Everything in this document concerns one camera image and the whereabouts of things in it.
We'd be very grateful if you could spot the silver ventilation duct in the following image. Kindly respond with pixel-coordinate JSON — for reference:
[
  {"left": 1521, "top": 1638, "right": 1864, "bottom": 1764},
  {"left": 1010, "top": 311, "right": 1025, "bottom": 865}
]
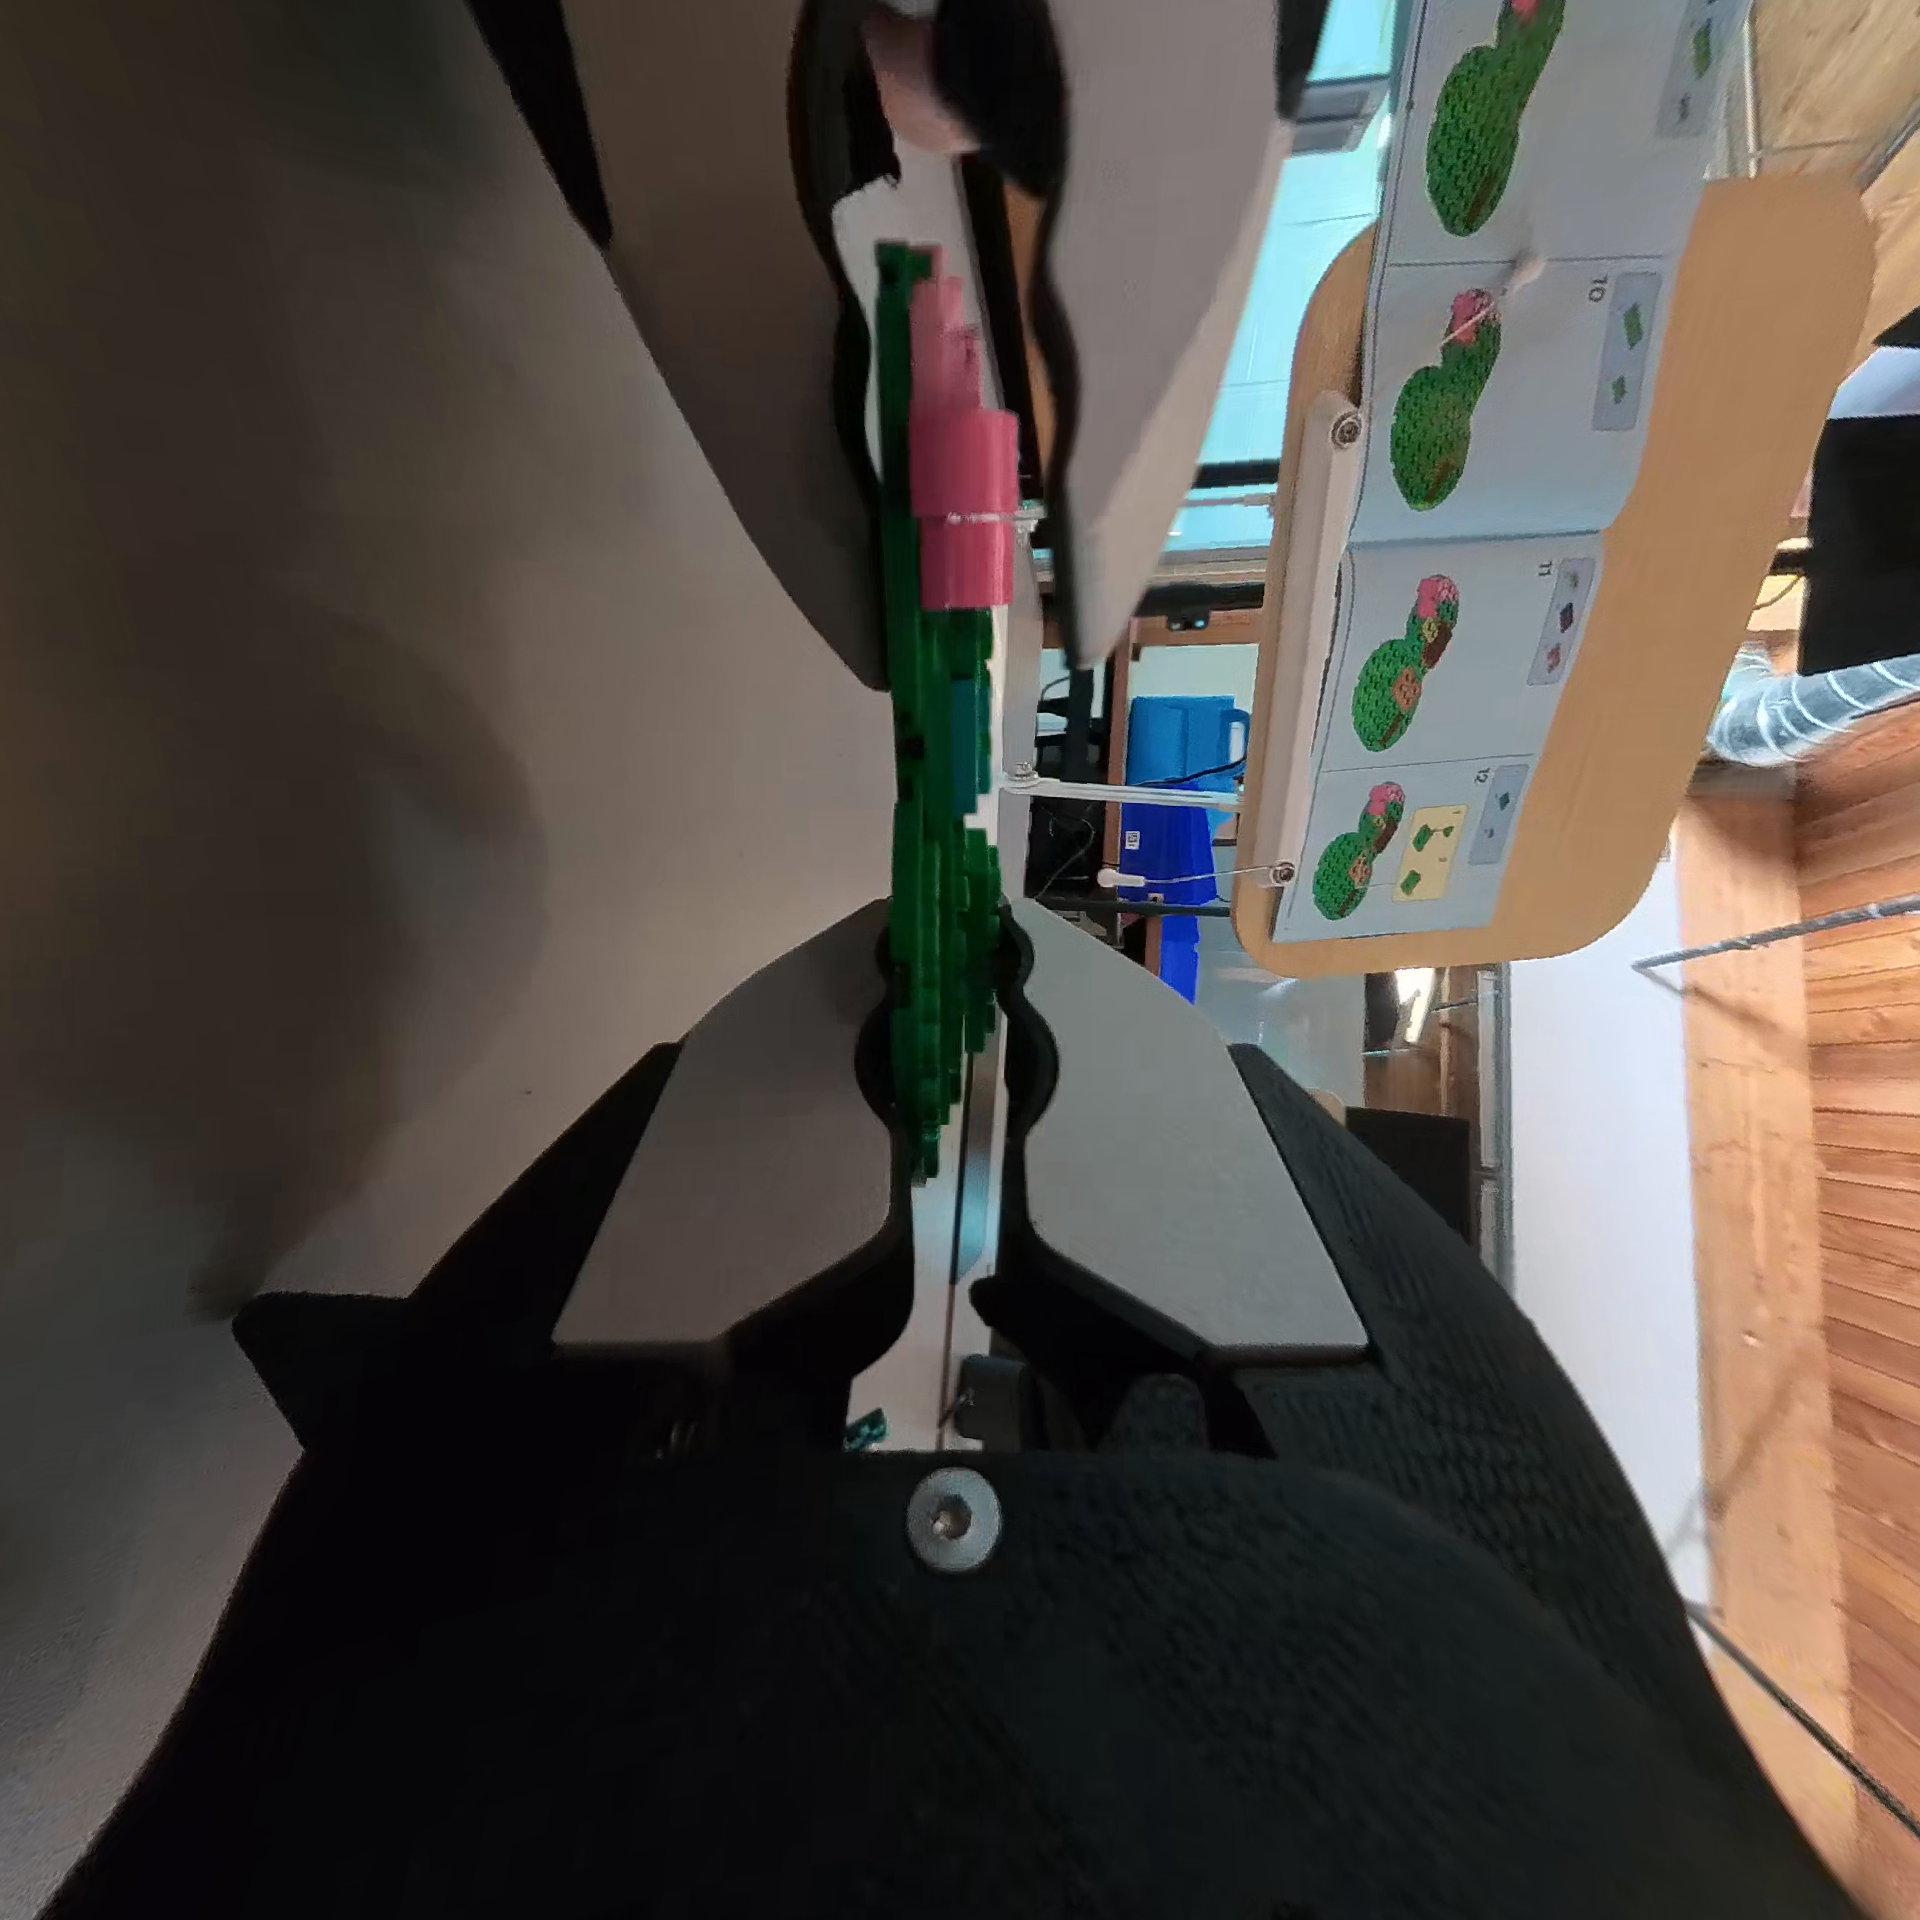
[{"left": 1709, "top": 651, "right": 1920, "bottom": 771}]

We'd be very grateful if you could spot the blue plastic bin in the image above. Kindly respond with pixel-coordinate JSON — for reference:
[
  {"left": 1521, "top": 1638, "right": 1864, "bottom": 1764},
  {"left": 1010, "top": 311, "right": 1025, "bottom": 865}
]
[{"left": 1122, "top": 696, "right": 1249, "bottom": 1004}]

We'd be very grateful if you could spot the black monitor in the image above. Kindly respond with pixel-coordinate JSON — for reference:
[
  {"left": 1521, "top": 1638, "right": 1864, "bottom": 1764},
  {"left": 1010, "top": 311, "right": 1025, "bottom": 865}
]
[{"left": 1795, "top": 306, "right": 1920, "bottom": 678}]

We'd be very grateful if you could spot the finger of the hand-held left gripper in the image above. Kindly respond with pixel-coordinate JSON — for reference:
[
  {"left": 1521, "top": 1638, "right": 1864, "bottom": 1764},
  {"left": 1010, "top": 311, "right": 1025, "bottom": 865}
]
[
  {"left": 573, "top": 0, "right": 893, "bottom": 689},
  {"left": 1031, "top": 0, "right": 1298, "bottom": 670}
]

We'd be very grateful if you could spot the white booklet clip bar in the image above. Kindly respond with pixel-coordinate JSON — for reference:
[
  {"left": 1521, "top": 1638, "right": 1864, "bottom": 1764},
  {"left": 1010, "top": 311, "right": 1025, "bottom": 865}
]
[{"left": 1263, "top": 393, "right": 1368, "bottom": 899}]

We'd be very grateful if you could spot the green and pink lego model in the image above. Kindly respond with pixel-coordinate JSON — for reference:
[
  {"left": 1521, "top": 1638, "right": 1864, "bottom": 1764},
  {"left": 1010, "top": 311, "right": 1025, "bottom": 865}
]
[{"left": 873, "top": 240, "right": 1040, "bottom": 1187}]

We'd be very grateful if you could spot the lego instruction booklet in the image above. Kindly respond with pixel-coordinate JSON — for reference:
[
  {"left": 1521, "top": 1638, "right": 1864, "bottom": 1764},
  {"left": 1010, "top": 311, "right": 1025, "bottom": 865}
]
[{"left": 1309, "top": 0, "right": 1758, "bottom": 947}]

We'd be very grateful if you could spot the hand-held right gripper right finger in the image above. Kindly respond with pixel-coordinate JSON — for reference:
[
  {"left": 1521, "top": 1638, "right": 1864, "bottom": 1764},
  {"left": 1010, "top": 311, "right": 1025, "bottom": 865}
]
[{"left": 970, "top": 900, "right": 1371, "bottom": 1368}]

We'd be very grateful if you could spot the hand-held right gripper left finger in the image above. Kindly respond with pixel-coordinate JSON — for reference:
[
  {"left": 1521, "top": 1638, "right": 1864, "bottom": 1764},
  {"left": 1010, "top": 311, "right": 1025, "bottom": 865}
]
[{"left": 551, "top": 897, "right": 921, "bottom": 1356}]

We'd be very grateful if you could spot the white stand rod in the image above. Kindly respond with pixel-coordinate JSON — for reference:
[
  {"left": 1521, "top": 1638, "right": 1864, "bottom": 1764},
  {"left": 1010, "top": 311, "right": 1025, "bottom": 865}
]
[{"left": 1000, "top": 761, "right": 1248, "bottom": 819}]

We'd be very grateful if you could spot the person's left hand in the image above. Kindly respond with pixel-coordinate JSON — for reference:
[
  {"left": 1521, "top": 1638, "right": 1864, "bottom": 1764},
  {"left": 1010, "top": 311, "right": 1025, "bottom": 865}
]
[{"left": 864, "top": 16, "right": 979, "bottom": 154}]

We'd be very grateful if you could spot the wooden booklet stand board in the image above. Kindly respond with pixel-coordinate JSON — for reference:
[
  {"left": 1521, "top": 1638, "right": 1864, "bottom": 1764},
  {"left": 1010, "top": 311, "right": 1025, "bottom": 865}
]
[{"left": 1229, "top": 168, "right": 1880, "bottom": 980}]

